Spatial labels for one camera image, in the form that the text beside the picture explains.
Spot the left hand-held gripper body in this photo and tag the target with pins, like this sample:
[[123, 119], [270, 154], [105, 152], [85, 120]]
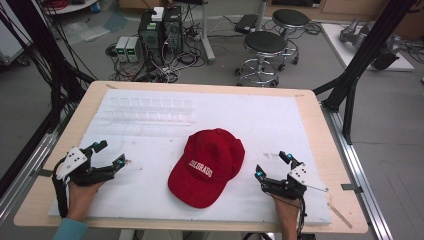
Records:
[[83, 173]]

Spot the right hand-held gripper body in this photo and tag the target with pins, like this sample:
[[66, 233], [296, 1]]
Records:
[[290, 186]]

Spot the red baseball cap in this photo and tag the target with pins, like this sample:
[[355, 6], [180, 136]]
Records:
[[206, 160]]

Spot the person's right hand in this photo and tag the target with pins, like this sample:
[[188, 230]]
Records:
[[288, 213]]

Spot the person's left hand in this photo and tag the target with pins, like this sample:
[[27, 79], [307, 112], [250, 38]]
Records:
[[80, 201]]

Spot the white foam mat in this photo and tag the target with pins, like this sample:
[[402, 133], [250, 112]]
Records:
[[266, 133]]

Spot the grey tape strip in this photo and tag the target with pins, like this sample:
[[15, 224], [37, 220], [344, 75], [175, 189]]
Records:
[[351, 188], [45, 173]]

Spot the thin wooden stick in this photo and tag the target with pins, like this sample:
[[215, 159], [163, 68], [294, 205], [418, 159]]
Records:
[[340, 215]]

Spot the clear plastic compartment tray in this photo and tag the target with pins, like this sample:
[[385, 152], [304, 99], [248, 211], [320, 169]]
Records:
[[150, 110]]

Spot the white power supply box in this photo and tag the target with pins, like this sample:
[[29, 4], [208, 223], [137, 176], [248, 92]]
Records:
[[134, 50], [121, 49]]

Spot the clear plastic sheet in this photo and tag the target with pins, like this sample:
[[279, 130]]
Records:
[[85, 31]]

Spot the black round stool chrome base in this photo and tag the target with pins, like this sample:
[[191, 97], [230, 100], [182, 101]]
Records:
[[265, 42], [290, 17]]

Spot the black computer tower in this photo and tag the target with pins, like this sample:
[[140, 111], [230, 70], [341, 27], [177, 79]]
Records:
[[173, 31], [150, 38]]

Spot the white floor platform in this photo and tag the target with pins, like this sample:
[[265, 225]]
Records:
[[336, 43]]

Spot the round white table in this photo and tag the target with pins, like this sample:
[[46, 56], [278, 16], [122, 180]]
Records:
[[76, 7]]

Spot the black flat case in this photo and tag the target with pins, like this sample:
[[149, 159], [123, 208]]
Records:
[[246, 22]]

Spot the grey metal stand leg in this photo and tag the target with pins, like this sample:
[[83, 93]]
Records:
[[207, 40]]

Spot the white power adapter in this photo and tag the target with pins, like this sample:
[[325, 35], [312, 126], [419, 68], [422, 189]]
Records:
[[158, 14]]

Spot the grey metal pole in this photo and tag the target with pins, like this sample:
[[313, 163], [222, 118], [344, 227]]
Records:
[[262, 15]]

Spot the aluminium rail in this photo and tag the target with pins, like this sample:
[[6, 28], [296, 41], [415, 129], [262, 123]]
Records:
[[26, 170], [360, 173]]

